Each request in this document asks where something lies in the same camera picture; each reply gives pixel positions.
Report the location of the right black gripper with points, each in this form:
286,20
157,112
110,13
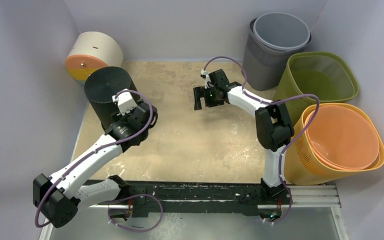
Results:
204,97

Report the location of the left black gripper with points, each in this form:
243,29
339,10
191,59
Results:
142,110

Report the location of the black ribbed waste bin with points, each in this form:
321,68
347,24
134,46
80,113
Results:
99,88

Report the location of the light grey smooth bucket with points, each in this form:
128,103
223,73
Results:
281,31

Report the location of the olive green waste bin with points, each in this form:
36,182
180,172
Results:
323,74

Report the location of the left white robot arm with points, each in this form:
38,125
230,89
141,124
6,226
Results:
58,197

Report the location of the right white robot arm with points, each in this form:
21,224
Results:
273,125

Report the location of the dark grey mesh bin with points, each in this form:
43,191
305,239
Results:
264,66

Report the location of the cream three-drawer mini cabinet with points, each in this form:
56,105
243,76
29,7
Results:
92,51

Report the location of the orange smooth bucket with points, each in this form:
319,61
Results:
341,138

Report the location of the yellow mesh waste bin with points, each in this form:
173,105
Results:
301,167

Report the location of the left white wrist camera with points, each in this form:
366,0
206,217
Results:
124,102

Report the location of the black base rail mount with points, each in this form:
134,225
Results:
248,199

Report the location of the aluminium frame rail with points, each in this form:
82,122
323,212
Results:
313,196

